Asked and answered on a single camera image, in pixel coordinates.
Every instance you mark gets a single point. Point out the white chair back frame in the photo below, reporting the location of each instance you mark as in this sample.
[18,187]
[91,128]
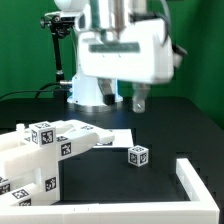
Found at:
[73,137]

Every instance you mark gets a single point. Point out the black camera stand pole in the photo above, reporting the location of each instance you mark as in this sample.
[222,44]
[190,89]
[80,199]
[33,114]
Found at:
[59,30]

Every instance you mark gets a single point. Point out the white chair seat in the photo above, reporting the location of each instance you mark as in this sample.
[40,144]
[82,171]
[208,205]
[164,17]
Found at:
[39,167]

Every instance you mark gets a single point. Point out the white U-shaped fence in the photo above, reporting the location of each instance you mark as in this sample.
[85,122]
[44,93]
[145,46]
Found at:
[200,209]

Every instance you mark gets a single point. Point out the grey camera on stand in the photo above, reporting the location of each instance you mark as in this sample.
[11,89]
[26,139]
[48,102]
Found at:
[63,16]

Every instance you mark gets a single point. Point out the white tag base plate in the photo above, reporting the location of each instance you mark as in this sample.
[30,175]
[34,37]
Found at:
[123,139]

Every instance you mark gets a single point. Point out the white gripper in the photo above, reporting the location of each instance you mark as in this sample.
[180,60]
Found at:
[142,55]

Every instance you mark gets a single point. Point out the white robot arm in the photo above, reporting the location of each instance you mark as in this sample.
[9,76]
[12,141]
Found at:
[108,18]

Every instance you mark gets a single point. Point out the white tagged cube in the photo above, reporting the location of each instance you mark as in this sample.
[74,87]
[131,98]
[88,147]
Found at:
[138,155]
[42,133]

